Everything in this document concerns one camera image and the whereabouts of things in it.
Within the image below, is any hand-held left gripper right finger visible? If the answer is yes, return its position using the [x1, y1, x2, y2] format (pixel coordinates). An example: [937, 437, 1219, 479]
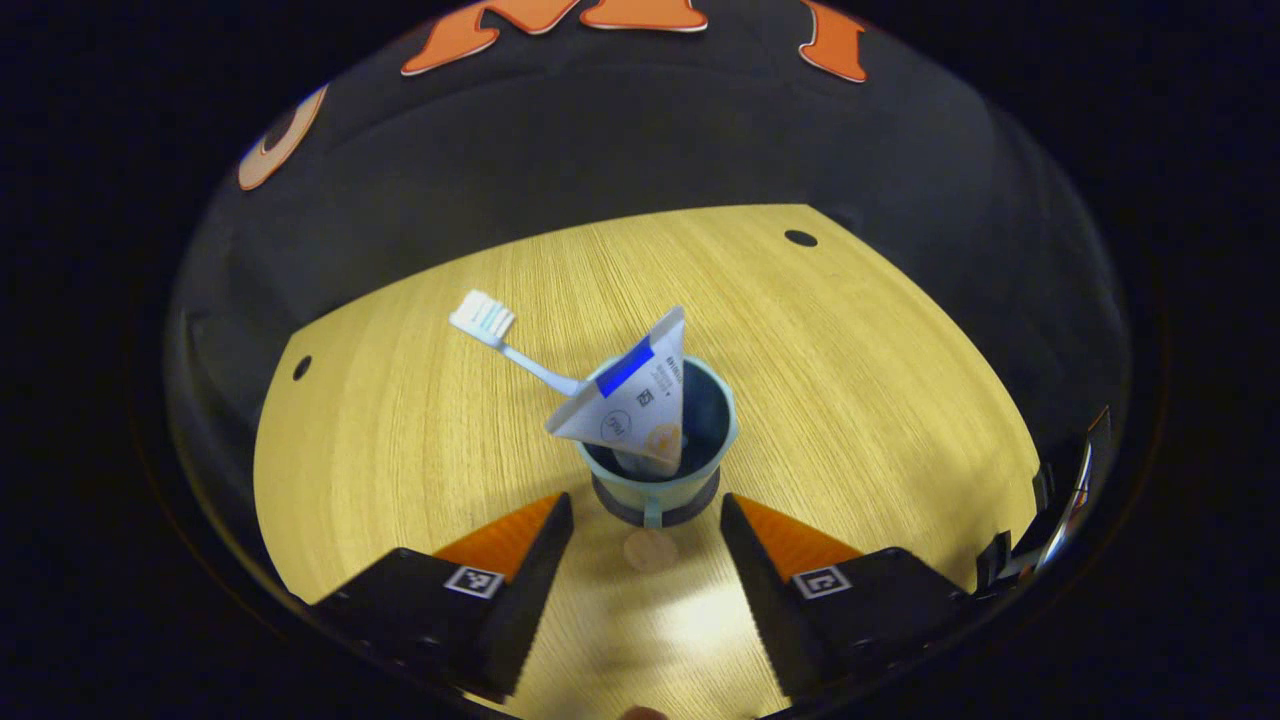
[720, 492, 971, 699]

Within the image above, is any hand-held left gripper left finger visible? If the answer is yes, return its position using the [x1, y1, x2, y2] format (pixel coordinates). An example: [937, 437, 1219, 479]
[305, 492, 576, 701]

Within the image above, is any light blue cup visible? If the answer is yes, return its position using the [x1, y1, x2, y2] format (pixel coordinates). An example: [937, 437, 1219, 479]
[577, 355, 741, 574]

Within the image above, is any white toothpaste tube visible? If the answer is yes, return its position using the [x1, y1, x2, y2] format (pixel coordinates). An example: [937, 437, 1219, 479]
[545, 305, 688, 476]

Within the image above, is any white toothbrush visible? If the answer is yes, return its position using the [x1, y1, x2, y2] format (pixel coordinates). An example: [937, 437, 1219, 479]
[449, 290, 591, 398]

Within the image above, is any wooden desktop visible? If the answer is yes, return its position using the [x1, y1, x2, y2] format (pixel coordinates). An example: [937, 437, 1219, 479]
[253, 204, 1041, 720]

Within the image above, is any black backdrop cloth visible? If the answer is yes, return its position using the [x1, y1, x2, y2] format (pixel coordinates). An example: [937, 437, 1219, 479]
[165, 0, 1131, 561]

